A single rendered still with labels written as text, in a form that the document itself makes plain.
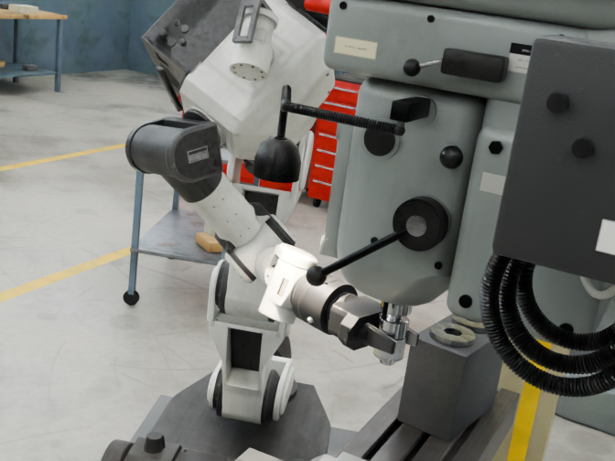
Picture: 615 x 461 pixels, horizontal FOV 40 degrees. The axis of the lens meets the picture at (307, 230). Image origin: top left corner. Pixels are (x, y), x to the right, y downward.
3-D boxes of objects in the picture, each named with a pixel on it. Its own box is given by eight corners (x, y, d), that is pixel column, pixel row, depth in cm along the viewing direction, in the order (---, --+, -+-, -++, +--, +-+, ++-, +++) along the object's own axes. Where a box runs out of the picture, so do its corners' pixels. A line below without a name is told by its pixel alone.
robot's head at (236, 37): (244, 63, 151) (224, 41, 144) (254, 19, 153) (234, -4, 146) (276, 62, 148) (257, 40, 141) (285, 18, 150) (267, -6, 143)
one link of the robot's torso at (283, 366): (221, 383, 241) (226, 340, 237) (291, 396, 239) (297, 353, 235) (202, 418, 221) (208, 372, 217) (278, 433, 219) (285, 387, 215)
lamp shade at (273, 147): (253, 168, 135) (258, 130, 133) (298, 174, 136) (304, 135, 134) (252, 179, 128) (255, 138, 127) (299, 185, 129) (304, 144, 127)
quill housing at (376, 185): (314, 294, 123) (345, 71, 114) (370, 260, 141) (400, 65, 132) (439, 332, 116) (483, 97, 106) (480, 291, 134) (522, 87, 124)
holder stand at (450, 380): (395, 420, 173) (411, 329, 167) (444, 385, 191) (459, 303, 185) (448, 444, 167) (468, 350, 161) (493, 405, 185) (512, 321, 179)
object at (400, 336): (383, 363, 129) (388, 330, 127) (367, 350, 133) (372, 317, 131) (408, 360, 131) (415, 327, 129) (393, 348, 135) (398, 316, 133)
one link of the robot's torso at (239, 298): (221, 303, 213) (244, 116, 204) (290, 315, 211) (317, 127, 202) (206, 320, 198) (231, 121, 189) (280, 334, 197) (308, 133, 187)
